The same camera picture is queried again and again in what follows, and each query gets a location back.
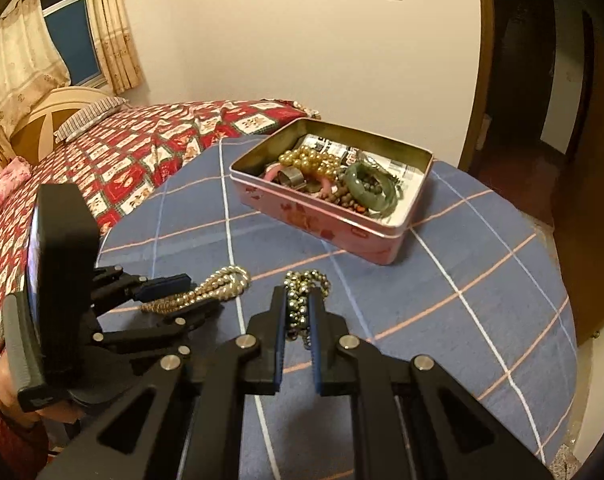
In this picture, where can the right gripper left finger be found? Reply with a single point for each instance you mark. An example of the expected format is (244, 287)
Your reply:
(264, 369)

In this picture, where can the printed paper in tin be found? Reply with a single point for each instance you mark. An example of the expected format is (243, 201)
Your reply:
(311, 151)

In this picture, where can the cream wooden headboard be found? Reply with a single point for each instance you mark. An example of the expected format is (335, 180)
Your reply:
(33, 139)

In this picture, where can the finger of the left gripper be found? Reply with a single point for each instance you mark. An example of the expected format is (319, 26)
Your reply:
(151, 289)
(188, 318)

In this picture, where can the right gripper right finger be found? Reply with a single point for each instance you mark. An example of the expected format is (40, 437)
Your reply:
(333, 372)

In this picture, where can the striped pillow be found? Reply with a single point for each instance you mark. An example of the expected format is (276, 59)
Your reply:
(89, 116)

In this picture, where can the pink metal tin box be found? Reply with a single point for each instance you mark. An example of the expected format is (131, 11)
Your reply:
(354, 233)

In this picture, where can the beige patterned curtain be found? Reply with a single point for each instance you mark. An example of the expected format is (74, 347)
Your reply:
(114, 45)

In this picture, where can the red patchwork bed quilt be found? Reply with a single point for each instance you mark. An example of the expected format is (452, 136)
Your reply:
(119, 162)

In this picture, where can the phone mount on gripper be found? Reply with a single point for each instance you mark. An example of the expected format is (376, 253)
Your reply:
(62, 251)

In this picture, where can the person's left hand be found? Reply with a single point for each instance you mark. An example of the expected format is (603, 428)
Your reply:
(63, 411)

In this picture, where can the brown wooden door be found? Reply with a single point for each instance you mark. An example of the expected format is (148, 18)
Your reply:
(578, 204)

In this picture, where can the pink floral pillow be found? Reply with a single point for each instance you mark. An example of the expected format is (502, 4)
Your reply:
(16, 173)

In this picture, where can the pink jade bangle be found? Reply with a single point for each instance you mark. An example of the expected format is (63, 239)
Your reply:
(316, 181)

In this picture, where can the green jade bangle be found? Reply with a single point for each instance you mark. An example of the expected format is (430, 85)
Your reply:
(372, 187)

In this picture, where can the window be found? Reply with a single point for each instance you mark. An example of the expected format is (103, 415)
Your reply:
(68, 25)

